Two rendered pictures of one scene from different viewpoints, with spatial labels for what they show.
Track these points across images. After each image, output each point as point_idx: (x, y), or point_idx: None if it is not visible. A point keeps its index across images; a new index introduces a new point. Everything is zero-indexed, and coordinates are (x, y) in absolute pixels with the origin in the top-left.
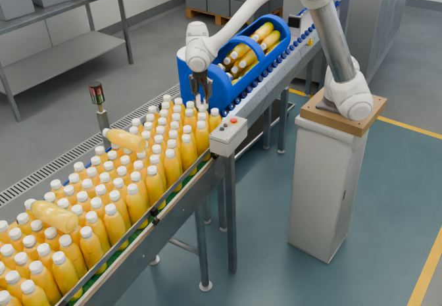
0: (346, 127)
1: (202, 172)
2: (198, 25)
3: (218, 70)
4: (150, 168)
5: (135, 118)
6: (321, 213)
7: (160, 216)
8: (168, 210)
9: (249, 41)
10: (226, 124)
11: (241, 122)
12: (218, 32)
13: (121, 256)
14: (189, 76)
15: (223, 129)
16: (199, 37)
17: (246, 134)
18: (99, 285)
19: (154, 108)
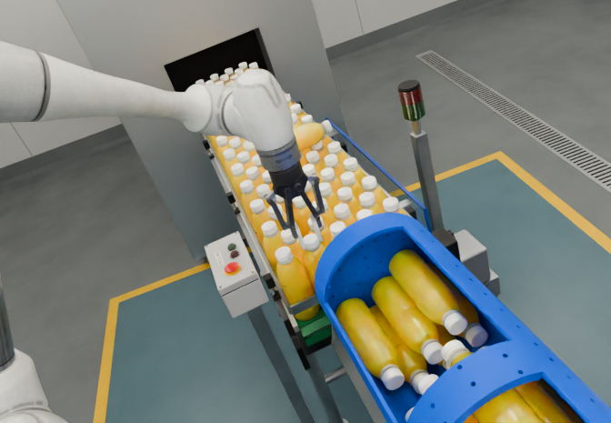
0: None
1: (264, 271)
2: (236, 77)
3: (336, 248)
4: (237, 166)
5: (354, 161)
6: None
7: (241, 216)
8: (241, 224)
9: (449, 386)
10: (231, 253)
11: (221, 278)
12: (175, 92)
13: (227, 185)
14: (312, 174)
15: (226, 249)
16: (231, 95)
17: (230, 314)
18: (217, 172)
19: (365, 182)
